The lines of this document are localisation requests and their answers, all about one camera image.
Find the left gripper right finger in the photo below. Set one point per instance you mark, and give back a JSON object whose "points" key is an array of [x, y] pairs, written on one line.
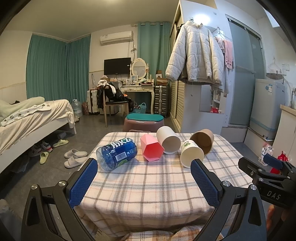
{"points": [[249, 221]]}

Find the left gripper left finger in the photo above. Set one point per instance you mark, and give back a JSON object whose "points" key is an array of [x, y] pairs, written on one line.
{"points": [[38, 220]]}

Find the brown paper cup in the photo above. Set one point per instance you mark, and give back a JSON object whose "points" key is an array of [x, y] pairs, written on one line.
{"points": [[204, 139]]}

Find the white cup with green leaves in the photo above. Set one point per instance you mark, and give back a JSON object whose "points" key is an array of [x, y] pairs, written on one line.
{"points": [[190, 151]]}

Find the plain white paper cup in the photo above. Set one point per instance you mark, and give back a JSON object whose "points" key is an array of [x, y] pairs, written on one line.
{"points": [[168, 139]]}

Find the pink hexagonal cup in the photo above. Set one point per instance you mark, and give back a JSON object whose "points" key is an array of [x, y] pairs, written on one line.
{"points": [[152, 150]]}

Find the red object on floor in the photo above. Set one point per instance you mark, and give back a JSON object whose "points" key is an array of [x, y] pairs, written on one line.
{"points": [[277, 163]]}

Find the milk carton box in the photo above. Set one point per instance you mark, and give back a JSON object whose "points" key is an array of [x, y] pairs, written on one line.
{"points": [[266, 149]]}

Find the white slipper near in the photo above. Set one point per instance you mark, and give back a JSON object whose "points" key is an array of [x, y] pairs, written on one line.
{"points": [[74, 161]]}

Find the white slipper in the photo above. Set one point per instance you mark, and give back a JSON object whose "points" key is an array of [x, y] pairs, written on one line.
{"points": [[74, 161], [75, 153]]}

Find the green slipper front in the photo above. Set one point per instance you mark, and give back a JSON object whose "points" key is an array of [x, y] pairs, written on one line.
{"points": [[43, 157]]}

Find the green slipper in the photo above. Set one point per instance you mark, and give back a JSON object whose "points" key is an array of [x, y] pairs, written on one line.
{"points": [[43, 157], [61, 142]]}

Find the grey sneaker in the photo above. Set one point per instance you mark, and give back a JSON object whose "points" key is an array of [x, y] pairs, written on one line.
{"points": [[36, 150]]}

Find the white slipper far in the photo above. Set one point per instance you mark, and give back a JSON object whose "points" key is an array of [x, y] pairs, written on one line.
{"points": [[75, 153]]}

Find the green slipper back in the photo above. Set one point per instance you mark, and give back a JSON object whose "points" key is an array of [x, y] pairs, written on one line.
{"points": [[61, 142]]}

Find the blue plastic jar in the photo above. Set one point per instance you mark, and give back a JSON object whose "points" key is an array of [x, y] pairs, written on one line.
{"points": [[115, 154]]}

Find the white washing machine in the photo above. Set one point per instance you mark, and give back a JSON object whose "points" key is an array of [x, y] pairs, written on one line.
{"points": [[269, 95]]}

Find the plaid tablecloth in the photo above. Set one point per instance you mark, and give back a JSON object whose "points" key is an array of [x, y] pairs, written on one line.
{"points": [[141, 196]]}

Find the bed with beige sheet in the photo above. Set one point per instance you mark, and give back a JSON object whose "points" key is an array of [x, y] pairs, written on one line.
{"points": [[25, 123]]}

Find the water jug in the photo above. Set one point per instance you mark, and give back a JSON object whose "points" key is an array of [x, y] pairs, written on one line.
{"points": [[77, 108]]}

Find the white wardrobe cabinet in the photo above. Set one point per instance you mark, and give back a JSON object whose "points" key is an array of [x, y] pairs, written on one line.
{"points": [[196, 107]]}

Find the purple stool with teal cushion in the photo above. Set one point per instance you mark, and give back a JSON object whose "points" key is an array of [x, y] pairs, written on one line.
{"points": [[143, 122]]}

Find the white suitcase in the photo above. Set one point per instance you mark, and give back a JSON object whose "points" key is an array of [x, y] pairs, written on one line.
{"points": [[92, 101]]}

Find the wooden chair with clothes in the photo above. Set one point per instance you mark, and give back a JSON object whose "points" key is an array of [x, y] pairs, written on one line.
{"points": [[108, 95]]}

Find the teal laundry basket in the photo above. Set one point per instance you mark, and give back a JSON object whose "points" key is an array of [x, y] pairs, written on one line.
{"points": [[140, 108]]}

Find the silver black suitcase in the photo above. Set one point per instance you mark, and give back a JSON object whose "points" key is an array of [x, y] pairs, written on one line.
{"points": [[161, 100]]}

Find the teal curtain left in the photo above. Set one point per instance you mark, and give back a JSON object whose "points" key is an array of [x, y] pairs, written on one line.
{"points": [[58, 70]]}

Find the teal curtain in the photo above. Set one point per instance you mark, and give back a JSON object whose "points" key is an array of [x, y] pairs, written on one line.
{"points": [[58, 70], [154, 46]]}

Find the white vanity desk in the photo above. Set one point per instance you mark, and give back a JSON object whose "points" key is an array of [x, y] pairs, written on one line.
{"points": [[140, 89]]}

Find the pink hanging towel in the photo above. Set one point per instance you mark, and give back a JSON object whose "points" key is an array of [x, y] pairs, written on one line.
{"points": [[227, 49]]}

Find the white puffer jacket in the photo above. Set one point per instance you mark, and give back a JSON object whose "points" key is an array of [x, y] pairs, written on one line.
{"points": [[197, 58]]}

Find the black television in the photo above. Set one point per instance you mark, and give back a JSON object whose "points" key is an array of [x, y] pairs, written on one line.
{"points": [[117, 66]]}

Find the oval vanity mirror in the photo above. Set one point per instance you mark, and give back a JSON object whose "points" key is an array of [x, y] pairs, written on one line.
{"points": [[139, 67]]}

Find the white air conditioner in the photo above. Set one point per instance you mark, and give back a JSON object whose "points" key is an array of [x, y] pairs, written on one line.
{"points": [[118, 37]]}

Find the teal curtain right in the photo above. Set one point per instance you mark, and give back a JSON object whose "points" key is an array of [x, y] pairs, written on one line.
{"points": [[154, 46]]}

